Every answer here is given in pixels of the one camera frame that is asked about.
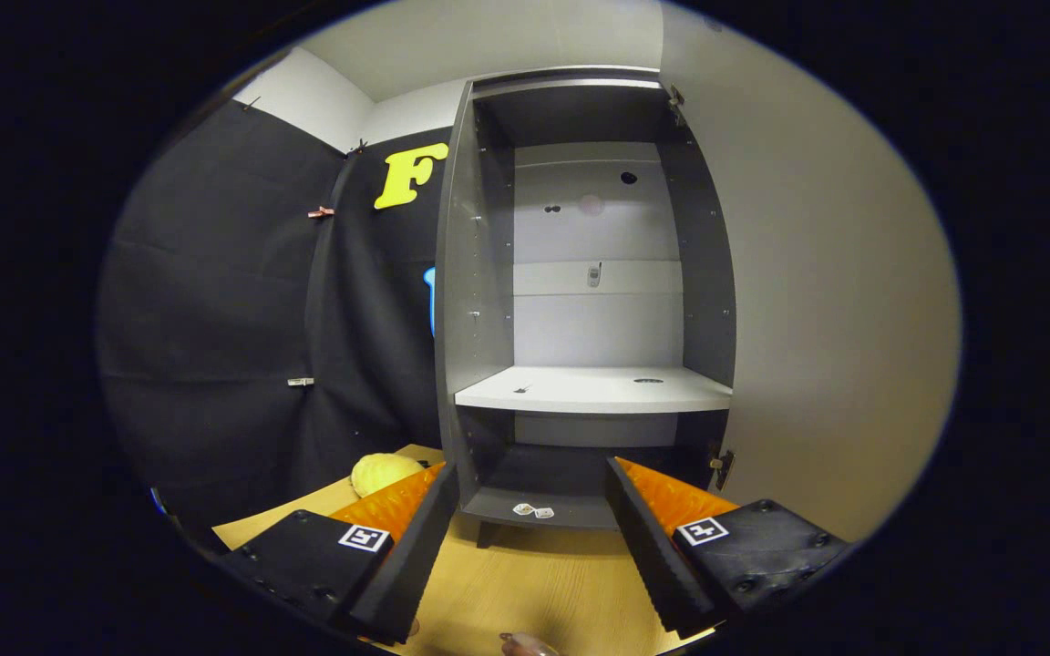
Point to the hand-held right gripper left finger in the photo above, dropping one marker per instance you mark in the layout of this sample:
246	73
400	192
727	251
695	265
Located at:
411	556

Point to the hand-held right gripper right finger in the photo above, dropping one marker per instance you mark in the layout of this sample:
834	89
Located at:
648	556

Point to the beige cabinet door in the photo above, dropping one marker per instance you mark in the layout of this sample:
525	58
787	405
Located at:
835	319

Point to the white cabinet shelf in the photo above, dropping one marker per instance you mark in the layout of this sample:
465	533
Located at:
593	392

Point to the pale yellow round object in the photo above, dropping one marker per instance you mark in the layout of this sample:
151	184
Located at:
379	476

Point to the black backdrop cloth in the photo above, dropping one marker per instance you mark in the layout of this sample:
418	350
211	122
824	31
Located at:
215	301

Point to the pink backdrop clip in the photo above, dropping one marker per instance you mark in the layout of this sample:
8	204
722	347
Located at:
321	212

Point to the black backdrop clip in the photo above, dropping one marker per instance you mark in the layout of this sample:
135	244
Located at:
357	147
252	103

